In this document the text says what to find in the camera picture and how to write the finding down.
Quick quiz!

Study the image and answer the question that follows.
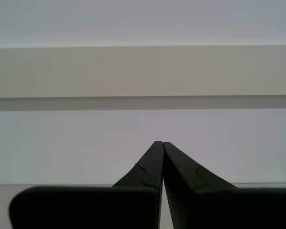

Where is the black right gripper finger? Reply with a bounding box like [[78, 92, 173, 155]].
[[163, 141, 286, 229], [9, 140, 163, 229]]

